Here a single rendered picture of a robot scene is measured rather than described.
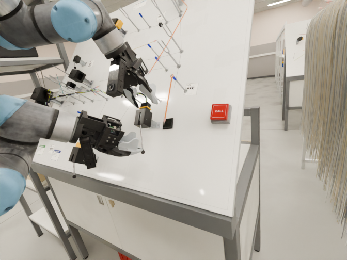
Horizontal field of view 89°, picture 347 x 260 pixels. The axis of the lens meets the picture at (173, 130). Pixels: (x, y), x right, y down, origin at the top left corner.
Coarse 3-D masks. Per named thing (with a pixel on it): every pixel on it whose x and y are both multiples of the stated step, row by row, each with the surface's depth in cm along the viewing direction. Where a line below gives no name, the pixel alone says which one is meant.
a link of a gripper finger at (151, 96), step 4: (152, 84) 61; (140, 88) 58; (144, 88) 57; (152, 88) 61; (144, 92) 59; (148, 92) 58; (152, 92) 59; (148, 96) 60; (152, 96) 59; (152, 100) 60; (156, 100) 61; (156, 104) 62
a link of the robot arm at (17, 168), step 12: (0, 156) 29; (12, 156) 33; (0, 168) 27; (12, 168) 29; (24, 168) 33; (0, 180) 26; (12, 180) 27; (24, 180) 30; (0, 192) 26; (12, 192) 27; (0, 204) 26; (12, 204) 27
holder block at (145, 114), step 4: (136, 112) 62; (140, 112) 61; (144, 112) 60; (148, 112) 61; (136, 116) 61; (140, 116) 60; (144, 116) 59; (148, 116) 61; (136, 120) 61; (140, 120) 60; (144, 120) 59; (148, 120) 61; (136, 124) 60; (140, 124) 59; (144, 124) 59; (148, 124) 61
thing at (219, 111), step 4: (212, 104) 55; (216, 104) 54; (220, 104) 53; (224, 104) 53; (228, 104) 52; (212, 108) 54; (216, 108) 53; (220, 108) 53; (224, 108) 52; (228, 108) 52; (212, 112) 54; (216, 112) 53; (220, 112) 52; (224, 112) 52; (212, 116) 53; (216, 116) 53; (220, 116) 52; (224, 116) 51
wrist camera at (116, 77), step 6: (114, 60) 53; (120, 60) 52; (114, 66) 53; (120, 66) 52; (114, 72) 52; (120, 72) 52; (108, 78) 53; (114, 78) 52; (120, 78) 52; (108, 84) 52; (114, 84) 51; (120, 84) 51; (108, 90) 51; (114, 90) 50; (120, 90) 51; (114, 96) 53
